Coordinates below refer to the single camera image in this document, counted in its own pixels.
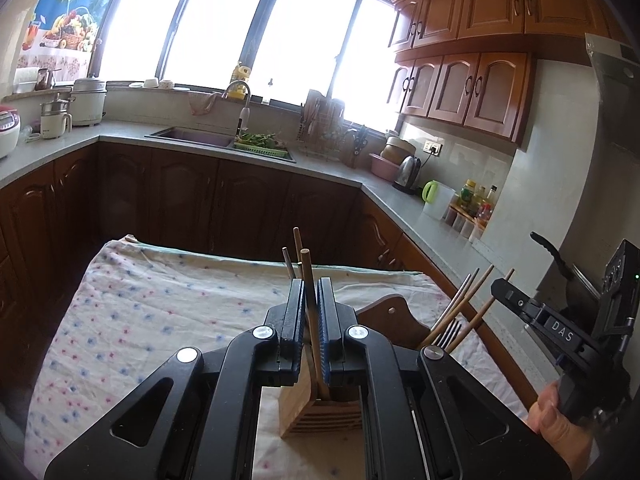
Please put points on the yellow oil bottle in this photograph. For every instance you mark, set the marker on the yellow oil bottle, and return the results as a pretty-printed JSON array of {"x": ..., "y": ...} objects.
[{"x": 241, "y": 72}]

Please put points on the red and white rice cooker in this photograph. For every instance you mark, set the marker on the red and white rice cooker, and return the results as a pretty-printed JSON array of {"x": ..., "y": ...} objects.
[{"x": 9, "y": 132}]

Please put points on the beige crock pot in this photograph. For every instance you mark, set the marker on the beige crock pot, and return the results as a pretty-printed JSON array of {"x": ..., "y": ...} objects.
[{"x": 397, "y": 150}]

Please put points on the wooden utensil holder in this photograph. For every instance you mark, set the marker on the wooden utensil holder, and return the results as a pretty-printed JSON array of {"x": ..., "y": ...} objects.
[{"x": 320, "y": 420}]

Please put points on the condiment bottles rack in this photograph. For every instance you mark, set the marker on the condiment bottles rack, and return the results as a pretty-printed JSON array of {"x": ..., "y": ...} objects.
[{"x": 472, "y": 210}]

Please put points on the wooden wall cabinets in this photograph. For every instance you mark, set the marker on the wooden wall cabinets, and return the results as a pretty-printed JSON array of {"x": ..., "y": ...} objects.
[{"x": 490, "y": 5}]

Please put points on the kitchen window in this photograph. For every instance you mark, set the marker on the kitchen window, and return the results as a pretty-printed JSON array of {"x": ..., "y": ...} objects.
[{"x": 220, "y": 20}]

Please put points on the steel kitchen faucet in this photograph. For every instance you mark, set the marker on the steel kitchen faucet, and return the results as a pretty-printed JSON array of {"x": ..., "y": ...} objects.
[{"x": 237, "y": 84}]

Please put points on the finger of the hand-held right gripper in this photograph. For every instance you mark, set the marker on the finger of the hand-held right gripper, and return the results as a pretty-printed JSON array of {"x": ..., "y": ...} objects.
[{"x": 515, "y": 297}]

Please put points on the person's right hand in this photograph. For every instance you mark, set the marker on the person's right hand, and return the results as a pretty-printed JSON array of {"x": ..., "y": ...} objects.
[{"x": 555, "y": 435}]

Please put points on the pink basin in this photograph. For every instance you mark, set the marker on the pink basin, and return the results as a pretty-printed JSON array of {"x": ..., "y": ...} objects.
[{"x": 384, "y": 167}]

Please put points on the white bowl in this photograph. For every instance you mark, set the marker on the white bowl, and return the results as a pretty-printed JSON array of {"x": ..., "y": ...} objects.
[
  {"x": 151, "y": 83},
  {"x": 167, "y": 85}
]

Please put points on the grey kitchen countertop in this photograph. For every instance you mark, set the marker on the grey kitchen countertop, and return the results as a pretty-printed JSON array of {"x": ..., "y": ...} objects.
[{"x": 125, "y": 132}]

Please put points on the wall socket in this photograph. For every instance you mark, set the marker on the wall socket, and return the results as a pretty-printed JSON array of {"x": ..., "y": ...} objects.
[{"x": 433, "y": 146}]

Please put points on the steel range hood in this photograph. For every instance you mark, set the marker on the steel range hood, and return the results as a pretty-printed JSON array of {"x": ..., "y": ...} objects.
[{"x": 617, "y": 90}]

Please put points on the bundle of chopsticks and fork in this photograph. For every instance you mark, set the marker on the bundle of chopsticks and fork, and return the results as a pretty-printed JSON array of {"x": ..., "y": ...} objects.
[{"x": 487, "y": 305}]

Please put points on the dark wooden base cabinets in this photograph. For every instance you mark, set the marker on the dark wooden base cabinets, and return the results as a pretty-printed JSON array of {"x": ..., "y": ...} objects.
[{"x": 175, "y": 195}]

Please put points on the dish drying rack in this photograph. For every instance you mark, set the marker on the dish drying rack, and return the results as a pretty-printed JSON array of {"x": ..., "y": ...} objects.
[{"x": 322, "y": 125}]

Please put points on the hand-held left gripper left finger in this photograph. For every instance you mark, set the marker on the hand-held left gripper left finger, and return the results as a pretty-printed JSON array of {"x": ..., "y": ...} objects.
[{"x": 296, "y": 330}]

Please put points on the pile of wooden chopsticks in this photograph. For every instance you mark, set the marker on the pile of wooden chopsticks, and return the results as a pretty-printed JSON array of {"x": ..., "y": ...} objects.
[{"x": 480, "y": 282}]

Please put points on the large white rice cooker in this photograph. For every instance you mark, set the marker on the large white rice cooker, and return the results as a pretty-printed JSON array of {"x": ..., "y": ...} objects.
[{"x": 90, "y": 102}]

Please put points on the green vegetable basket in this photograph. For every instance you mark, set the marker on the green vegetable basket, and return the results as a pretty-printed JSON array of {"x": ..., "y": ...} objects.
[{"x": 260, "y": 142}]

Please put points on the wooden chopstick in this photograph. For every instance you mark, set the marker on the wooden chopstick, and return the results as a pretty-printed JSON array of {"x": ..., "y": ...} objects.
[
  {"x": 297, "y": 250},
  {"x": 310, "y": 285}
]

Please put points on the floral tablecloth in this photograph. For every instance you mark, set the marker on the floral tablecloth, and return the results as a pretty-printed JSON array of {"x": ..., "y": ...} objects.
[{"x": 150, "y": 310}]

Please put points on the pink cloth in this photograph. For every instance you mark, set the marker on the pink cloth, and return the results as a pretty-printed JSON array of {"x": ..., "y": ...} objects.
[{"x": 202, "y": 102}]

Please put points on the knife and scissors holder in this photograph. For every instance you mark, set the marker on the knife and scissors holder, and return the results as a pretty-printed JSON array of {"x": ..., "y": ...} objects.
[{"x": 355, "y": 145}]

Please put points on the metal fork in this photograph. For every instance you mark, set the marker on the metal fork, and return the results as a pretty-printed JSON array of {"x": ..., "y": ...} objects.
[{"x": 451, "y": 335}]

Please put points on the steel electric kettle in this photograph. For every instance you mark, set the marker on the steel electric kettle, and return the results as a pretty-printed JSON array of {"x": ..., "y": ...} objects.
[{"x": 407, "y": 175}]

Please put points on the small white electric pot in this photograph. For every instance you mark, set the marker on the small white electric pot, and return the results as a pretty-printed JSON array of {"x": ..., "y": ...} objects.
[{"x": 56, "y": 122}]

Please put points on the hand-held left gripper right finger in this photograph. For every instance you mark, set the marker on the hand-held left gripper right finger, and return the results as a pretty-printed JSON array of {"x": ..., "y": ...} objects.
[{"x": 325, "y": 330}]

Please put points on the kitchen sink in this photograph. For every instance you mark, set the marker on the kitchen sink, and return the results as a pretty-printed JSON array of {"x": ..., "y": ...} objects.
[{"x": 195, "y": 136}]

